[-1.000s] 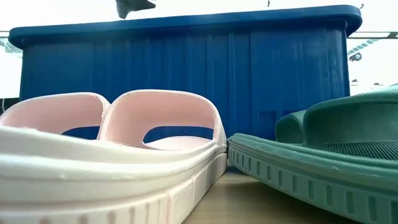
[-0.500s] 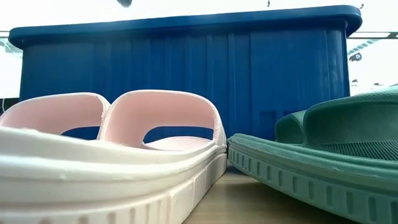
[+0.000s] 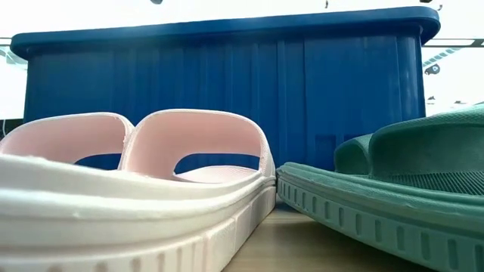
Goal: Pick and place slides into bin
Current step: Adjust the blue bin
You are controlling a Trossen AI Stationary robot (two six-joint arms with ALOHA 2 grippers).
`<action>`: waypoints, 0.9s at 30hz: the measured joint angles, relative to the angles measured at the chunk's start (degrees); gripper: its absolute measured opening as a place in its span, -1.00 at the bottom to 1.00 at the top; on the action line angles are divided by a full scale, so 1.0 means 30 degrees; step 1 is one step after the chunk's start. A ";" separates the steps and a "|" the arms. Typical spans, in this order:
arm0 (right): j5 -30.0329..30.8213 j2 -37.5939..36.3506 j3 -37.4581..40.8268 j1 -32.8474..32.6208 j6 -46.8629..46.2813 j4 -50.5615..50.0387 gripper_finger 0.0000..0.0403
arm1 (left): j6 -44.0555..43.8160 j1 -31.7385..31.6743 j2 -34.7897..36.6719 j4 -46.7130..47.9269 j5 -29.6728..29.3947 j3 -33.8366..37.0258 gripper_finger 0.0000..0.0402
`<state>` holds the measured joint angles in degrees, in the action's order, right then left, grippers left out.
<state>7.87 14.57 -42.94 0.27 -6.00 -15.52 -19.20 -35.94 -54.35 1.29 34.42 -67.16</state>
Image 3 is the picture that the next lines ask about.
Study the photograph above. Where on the black round ceiling fixture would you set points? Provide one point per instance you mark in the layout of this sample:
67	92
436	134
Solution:
432	69

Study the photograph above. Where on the grey ceiling rail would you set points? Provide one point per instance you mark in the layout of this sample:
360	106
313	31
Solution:
472	45

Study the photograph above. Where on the pink slide sandal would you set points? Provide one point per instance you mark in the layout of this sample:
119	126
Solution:
68	140
113	226

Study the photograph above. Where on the blue plastic bin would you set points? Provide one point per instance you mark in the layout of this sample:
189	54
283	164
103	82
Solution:
227	87

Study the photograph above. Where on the black background monitor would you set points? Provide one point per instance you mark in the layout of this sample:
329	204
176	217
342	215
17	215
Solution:
11	126

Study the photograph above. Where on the green slide sandal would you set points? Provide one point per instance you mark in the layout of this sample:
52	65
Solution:
378	211
351	155

